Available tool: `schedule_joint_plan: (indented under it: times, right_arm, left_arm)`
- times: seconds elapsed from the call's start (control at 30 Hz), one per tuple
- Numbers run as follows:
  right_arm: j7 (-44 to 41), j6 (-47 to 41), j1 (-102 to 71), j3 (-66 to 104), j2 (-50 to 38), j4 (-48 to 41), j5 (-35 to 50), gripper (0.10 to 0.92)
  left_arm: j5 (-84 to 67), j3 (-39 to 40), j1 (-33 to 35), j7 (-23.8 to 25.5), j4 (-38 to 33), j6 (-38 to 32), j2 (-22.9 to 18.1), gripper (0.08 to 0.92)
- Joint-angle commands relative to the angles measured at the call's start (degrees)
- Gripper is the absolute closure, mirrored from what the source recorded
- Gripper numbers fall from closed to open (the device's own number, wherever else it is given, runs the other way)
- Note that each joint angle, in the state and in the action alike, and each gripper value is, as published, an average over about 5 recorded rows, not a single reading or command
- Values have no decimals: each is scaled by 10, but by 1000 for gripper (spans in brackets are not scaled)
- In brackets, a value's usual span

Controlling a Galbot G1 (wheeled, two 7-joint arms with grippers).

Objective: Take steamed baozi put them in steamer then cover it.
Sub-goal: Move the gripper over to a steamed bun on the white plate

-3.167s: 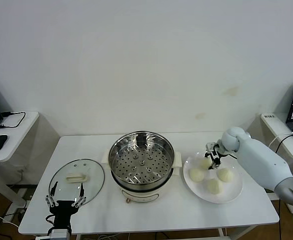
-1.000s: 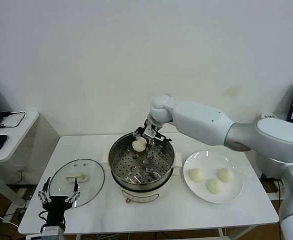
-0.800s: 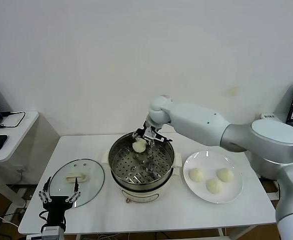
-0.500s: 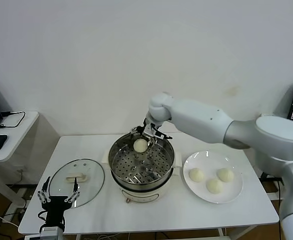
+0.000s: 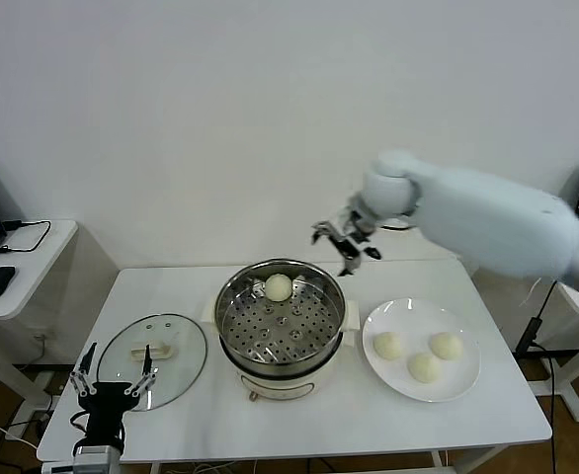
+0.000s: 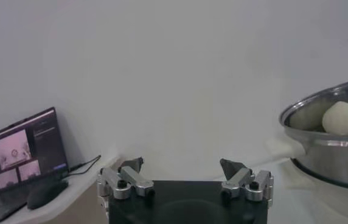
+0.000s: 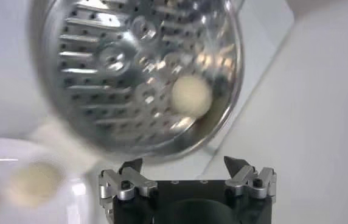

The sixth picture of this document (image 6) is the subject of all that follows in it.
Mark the stainless steel steamer basket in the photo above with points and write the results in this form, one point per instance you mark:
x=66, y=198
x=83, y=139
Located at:
x=338, y=164

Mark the black computer mouse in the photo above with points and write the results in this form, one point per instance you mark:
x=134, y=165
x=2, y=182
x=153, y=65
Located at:
x=46, y=193

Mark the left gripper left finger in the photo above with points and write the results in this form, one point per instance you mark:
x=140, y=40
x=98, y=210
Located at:
x=131, y=179

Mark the white side table with mouse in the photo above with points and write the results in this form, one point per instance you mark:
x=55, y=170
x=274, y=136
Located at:
x=79, y=194

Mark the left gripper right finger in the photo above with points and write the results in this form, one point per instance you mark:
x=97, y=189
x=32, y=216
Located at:
x=241, y=179

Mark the white steamed baozi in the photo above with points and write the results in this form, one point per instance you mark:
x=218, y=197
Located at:
x=344, y=118

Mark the black laptop beside mouse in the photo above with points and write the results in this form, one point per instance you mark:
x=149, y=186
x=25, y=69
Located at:
x=40, y=143

